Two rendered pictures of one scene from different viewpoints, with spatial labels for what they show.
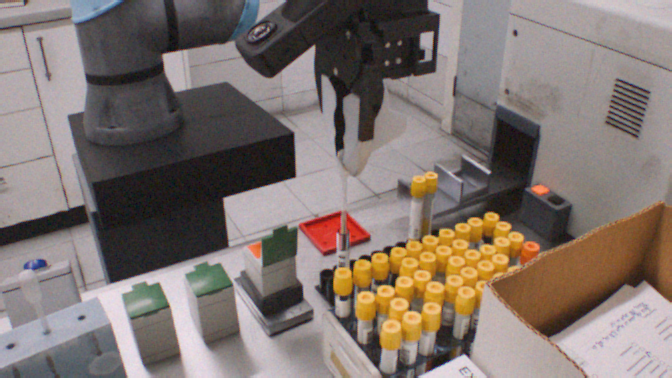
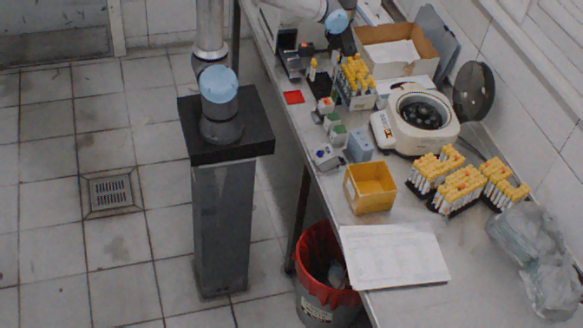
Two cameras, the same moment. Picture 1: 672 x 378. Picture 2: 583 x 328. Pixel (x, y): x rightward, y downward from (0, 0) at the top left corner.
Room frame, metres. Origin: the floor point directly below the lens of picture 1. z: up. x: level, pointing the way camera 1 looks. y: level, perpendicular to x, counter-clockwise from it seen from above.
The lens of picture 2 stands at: (0.38, 1.70, 2.37)
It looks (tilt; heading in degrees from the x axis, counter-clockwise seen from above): 48 degrees down; 277
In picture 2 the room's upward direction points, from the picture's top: 8 degrees clockwise
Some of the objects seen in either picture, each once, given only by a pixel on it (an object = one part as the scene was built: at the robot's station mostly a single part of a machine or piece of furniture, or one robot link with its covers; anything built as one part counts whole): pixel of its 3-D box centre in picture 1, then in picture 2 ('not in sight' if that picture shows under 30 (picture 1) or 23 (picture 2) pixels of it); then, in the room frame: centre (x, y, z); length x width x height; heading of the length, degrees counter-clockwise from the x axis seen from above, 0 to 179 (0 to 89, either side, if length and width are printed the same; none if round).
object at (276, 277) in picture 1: (270, 271); (325, 108); (0.48, 0.07, 0.92); 0.05 x 0.04 x 0.06; 32
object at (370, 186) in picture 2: not in sight; (369, 187); (0.28, 0.40, 0.92); 0.13 x 0.13 x 0.10; 27
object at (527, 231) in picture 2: not in sight; (532, 224); (-0.24, 0.44, 0.97); 0.26 x 0.17 x 0.19; 136
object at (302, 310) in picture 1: (271, 290); (324, 113); (0.48, 0.07, 0.89); 0.09 x 0.05 x 0.04; 32
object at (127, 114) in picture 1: (129, 95); (220, 118); (0.80, 0.31, 0.99); 0.15 x 0.15 x 0.10
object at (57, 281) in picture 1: (46, 308); (330, 156); (0.42, 0.30, 0.92); 0.13 x 0.07 x 0.08; 29
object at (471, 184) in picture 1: (473, 179); (291, 55); (0.67, -0.18, 0.92); 0.21 x 0.07 x 0.05; 119
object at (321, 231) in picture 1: (334, 231); (293, 96); (0.61, 0.00, 0.88); 0.07 x 0.07 x 0.01; 29
